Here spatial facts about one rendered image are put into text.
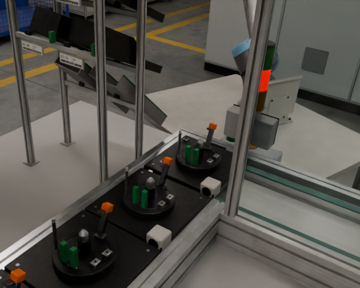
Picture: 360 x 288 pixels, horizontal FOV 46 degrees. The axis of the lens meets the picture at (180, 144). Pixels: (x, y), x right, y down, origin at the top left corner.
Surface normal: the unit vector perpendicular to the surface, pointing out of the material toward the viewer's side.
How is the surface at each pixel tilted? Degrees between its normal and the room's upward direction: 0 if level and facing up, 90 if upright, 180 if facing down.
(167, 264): 0
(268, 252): 90
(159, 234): 0
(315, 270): 90
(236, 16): 90
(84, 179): 0
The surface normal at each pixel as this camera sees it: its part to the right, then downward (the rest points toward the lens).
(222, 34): -0.55, 0.39
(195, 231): 0.07, -0.86
